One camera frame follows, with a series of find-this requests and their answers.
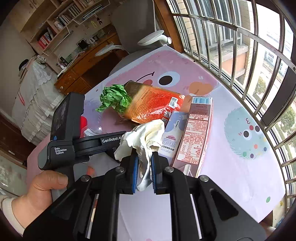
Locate red packet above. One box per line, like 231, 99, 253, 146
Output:
80, 116, 88, 138

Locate white tissue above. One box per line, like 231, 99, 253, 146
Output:
114, 119, 165, 191

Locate pink milk carton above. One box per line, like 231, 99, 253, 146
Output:
172, 96, 213, 178

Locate light blue drink carton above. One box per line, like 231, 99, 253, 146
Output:
158, 111, 188, 165

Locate person's left hand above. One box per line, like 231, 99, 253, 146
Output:
12, 170, 68, 228

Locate clear plastic wrapper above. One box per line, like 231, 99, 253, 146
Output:
84, 126, 102, 137

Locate orange snack bag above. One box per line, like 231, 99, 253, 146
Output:
119, 81, 185, 124

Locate white lace covered furniture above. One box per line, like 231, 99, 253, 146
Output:
12, 56, 65, 145

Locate brown wooden desk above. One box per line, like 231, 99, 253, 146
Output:
55, 24, 128, 95

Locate cartoon pink tablecloth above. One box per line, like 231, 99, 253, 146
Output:
23, 46, 293, 240

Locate grey office chair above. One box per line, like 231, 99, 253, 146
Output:
94, 0, 173, 57

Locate metal window guard bars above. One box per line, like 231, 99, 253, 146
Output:
168, 1, 295, 206

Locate wooden wall bookshelf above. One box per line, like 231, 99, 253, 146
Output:
8, 0, 110, 56

